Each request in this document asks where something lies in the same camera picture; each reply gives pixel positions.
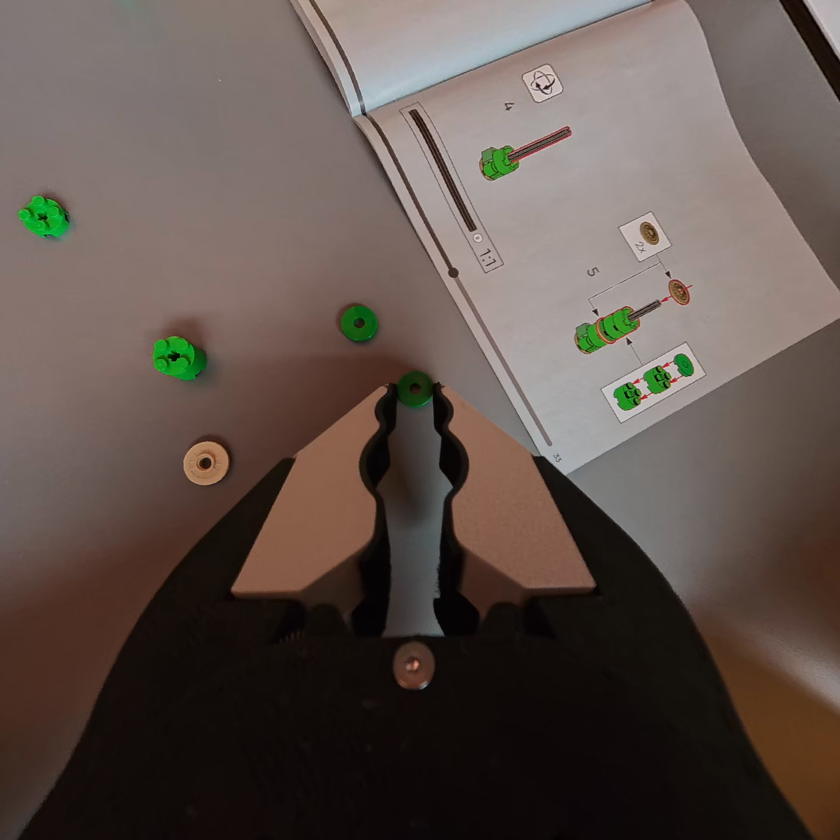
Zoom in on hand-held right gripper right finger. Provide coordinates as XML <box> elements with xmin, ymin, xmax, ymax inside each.
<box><xmin>430</xmin><ymin>383</ymin><xmax>598</xmax><ymax>636</ymax></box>

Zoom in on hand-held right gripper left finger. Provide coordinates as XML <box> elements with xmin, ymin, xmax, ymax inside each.
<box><xmin>231</xmin><ymin>385</ymin><xmax>399</xmax><ymax>636</ymax></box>

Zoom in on green round brick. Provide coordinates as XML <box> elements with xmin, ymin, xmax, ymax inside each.
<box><xmin>17</xmin><ymin>195</ymin><xmax>71</xmax><ymax>239</ymax></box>
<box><xmin>151</xmin><ymin>336</ymin><xmax>208</xmax><ymax>382</ymax></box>

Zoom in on tan round plate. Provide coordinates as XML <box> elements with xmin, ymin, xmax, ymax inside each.
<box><xmin>182</xmin><ymin>440</ymin><xmax>231</xmax><ymax>487</ymax></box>

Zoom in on open instruction booklet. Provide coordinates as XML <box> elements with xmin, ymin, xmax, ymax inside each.
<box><xmin>289</xmin><ymin>0</ymin><xmax>840</xmax><ymax>475</ymax></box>

